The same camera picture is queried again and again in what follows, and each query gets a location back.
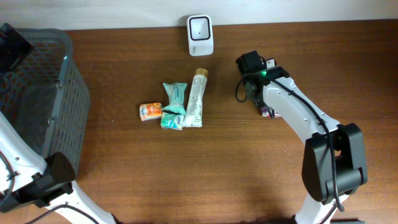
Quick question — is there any red purple tissue pack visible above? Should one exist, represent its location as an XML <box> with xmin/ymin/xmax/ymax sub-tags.
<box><xmin>261</xmin><ymin>106</ymin><xmax>280</xmax><ymax>119</ymax></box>

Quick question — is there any white cream tube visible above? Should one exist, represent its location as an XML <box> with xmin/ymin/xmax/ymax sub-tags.
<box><xmin>183</xmin><ymin>68</ymin><xmax>208</xmax><ymax>128</ymax></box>

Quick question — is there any green wet wipes pack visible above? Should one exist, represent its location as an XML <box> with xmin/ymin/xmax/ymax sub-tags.
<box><xmin>163</xmin><ymin>82</ymin><xmax>187</xmax><ymax>115</ymax></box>

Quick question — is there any small green tissue packet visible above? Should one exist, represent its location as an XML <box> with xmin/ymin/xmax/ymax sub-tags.
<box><xmin>160</xmin><ymin>112</ymin><xmax>185</xmax><ymax>131</ymax></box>

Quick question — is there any orange tissue packet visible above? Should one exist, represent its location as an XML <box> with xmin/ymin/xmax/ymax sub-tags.
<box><xmin>139</xmin><ymin>103</ymin><xmax>162</xmax><ymax>121</ymax></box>

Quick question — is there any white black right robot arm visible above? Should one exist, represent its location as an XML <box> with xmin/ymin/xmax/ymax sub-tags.
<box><xmin>236</xmin><ymin>51</ymin><xmax>368</xmax><ymax>223</ymax></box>

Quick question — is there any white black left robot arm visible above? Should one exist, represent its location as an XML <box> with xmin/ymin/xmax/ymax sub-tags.
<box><xmin>1</xmin><ymin>23</ymin><xmax>117</xmax><ymax>223</ymax></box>

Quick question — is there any white barcode scanner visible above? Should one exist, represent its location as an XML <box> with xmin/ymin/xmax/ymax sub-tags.
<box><xmin>187</xmin><ymin>15</ymin><xmax>214</xmax><ymax>57</ymax></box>

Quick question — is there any grey plastic basket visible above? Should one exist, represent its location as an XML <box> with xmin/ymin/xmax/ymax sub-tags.
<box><xmin>1</xmin><ymin>29</ymin><xmax>90</xmax><ymax>170</ymax></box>

